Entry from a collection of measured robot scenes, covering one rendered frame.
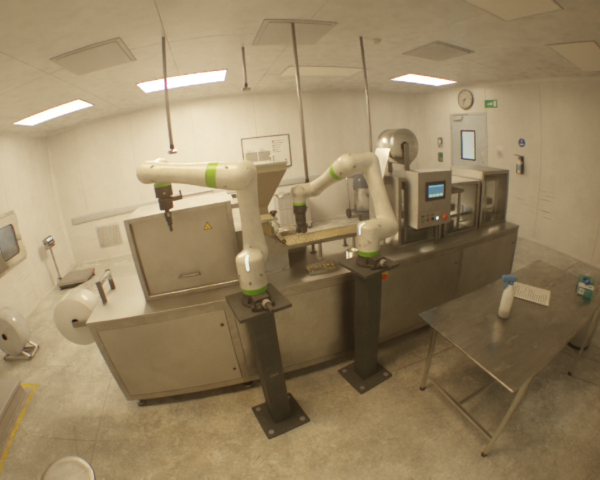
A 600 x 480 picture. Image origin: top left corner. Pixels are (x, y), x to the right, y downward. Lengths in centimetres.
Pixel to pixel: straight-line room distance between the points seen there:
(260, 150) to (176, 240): 407
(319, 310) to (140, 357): 123
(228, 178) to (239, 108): 452
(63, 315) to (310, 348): 185
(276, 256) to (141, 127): 435
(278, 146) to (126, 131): 294
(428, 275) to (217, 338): 161
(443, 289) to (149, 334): 223
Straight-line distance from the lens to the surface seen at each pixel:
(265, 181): 182
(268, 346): 154
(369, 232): 161
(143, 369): 211
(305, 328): 198
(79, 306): 231
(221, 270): 188
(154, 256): 187
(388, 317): 229
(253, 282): 132
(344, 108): 630
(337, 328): 209
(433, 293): 250
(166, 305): 185
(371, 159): 176
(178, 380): 213
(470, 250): 265
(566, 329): 186
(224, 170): 121
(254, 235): 142
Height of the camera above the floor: 163
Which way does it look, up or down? 19 degrees down
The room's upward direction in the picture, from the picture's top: 5 degrees counter-clockwise
